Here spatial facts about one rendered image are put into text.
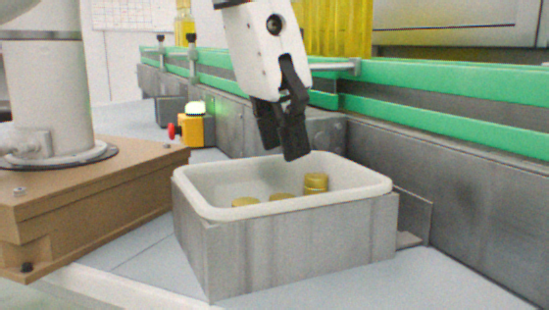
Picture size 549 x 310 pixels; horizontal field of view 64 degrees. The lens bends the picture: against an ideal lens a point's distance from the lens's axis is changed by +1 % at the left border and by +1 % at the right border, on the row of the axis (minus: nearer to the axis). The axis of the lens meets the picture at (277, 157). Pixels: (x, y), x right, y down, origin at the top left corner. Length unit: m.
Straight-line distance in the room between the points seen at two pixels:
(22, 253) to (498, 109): 0.52
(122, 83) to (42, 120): 5.97
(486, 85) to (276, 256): 0.28
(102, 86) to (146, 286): 6.13
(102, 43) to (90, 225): 6.02
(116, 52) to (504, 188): 6.26
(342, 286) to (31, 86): 0.44
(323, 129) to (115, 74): 6.00
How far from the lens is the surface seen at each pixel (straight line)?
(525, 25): 0.69
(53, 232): 0.54
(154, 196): 0.64
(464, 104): 0.53
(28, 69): 0.62
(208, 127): 1.01
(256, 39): 0.42
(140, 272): 0.51
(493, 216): 0.49
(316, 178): 0.59
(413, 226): 0.58
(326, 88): 0.72
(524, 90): 0.48
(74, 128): 0.63
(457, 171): 0.51
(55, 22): 0.62
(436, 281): 0.50
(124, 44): 6.56
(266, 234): 0.43
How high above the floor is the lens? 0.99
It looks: 15 degrees down
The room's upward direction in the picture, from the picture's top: straight up
